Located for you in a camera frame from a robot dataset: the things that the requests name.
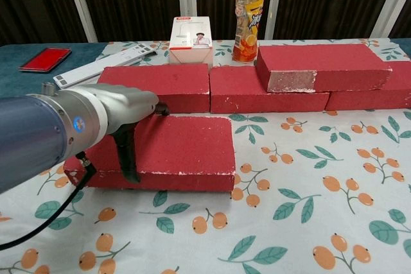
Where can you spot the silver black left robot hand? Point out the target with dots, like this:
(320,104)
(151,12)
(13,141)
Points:
(131,104)

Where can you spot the red brick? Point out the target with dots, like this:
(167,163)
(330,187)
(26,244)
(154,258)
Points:
(369,100)
(321,59)
(192,145)
(180,81)
(237,88)

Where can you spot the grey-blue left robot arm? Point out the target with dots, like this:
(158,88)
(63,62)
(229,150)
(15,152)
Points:
(29,133)

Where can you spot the white flat remote bar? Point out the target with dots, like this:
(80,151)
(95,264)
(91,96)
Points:
(102,67)

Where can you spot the white desk lamp box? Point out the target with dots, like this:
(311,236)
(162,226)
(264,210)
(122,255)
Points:
(191,39)

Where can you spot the red phone in case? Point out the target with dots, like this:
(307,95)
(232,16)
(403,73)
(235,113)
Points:
(45,59)

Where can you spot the yellow-capped iced tea bottle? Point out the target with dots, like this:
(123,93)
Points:
(248,20)

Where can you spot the floral fruit-print tablecloth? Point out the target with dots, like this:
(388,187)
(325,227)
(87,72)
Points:
(289,222)

